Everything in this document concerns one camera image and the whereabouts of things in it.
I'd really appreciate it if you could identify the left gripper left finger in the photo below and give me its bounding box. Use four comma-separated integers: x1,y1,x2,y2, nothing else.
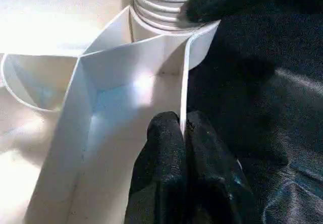
124,111,188,224

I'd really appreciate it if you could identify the white plastic table leg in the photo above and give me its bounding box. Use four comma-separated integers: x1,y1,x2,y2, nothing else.
130,0,212,32

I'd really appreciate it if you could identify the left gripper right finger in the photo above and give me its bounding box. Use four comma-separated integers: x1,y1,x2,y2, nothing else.
184,110,260,224

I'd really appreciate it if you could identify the white plastic table top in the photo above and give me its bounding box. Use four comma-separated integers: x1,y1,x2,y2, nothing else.
0,0,221,224

